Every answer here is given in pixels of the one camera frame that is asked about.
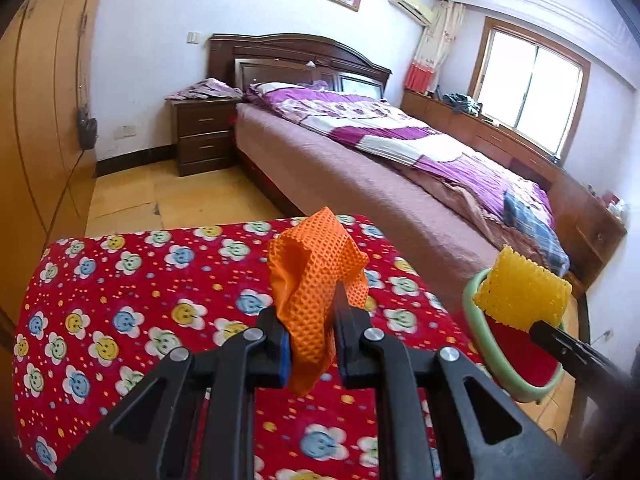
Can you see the dark wooden nightstand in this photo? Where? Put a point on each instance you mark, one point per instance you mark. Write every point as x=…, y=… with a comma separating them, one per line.
x=205, y=135

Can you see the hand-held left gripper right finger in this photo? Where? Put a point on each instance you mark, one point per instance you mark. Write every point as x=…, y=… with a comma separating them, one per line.
x=342, y=355

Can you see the orange foam net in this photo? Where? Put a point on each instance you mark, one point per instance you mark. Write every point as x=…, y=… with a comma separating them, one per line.
x=310, y=280

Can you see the purple pillow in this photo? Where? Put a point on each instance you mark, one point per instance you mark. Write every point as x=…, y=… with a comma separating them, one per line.
x=285, y=92

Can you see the white air conditioner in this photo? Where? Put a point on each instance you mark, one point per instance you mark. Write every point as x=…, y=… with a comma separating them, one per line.
x=412, y=5

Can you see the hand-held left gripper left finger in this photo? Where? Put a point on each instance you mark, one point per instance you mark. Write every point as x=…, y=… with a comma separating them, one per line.
x=284, y=360

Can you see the red bin with green rim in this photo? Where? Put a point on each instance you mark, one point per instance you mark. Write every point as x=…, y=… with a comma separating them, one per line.
x=530, y=365

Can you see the dark wooden bed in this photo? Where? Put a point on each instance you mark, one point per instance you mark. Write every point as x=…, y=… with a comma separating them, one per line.
x=280, y=50

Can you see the black hanging bag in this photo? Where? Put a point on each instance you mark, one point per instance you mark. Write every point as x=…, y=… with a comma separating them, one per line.
x=86, y=130

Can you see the red smiley flower tablecloth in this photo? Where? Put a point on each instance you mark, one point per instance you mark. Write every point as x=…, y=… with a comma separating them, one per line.
x=150, y=300

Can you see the purple patterned quilt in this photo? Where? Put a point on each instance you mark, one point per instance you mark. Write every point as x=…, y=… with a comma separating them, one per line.
x=425, y=155

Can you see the blue plaid cloth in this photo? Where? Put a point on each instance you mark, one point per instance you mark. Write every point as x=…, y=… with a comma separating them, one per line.
x=537, y=230

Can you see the wooden framed window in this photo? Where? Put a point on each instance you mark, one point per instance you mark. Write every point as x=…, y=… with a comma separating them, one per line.
x=530, y=85

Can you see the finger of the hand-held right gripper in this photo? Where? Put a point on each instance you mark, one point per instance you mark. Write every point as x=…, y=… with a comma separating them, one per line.
x=570, y=352

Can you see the yellow foam net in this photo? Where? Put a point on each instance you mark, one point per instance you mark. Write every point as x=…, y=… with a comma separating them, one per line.
x=520, y=290

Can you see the low wooden cabinet row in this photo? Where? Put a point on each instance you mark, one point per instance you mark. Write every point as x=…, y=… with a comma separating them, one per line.
x=590, y=220

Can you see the white wall outlet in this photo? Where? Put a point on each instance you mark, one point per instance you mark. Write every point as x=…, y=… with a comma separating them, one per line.
x=125, y=132

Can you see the white light switch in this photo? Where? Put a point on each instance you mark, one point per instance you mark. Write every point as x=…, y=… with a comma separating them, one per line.
x=193, y=37

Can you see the small red container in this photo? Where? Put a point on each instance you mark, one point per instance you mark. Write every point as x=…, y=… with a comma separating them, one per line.
x=611, y=199

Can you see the pink clothes pile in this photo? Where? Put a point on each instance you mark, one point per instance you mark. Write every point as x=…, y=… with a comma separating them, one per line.
x=207, y=90

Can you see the light wooden wardrobe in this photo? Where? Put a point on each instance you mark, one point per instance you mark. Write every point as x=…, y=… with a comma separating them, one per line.
x=40, y=135

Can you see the white and red curtain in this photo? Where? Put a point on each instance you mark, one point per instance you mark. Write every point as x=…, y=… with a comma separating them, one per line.
x=432, y=50

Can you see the dark green clothes pile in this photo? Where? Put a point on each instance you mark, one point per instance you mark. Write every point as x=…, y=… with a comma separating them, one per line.
x=462, y=104

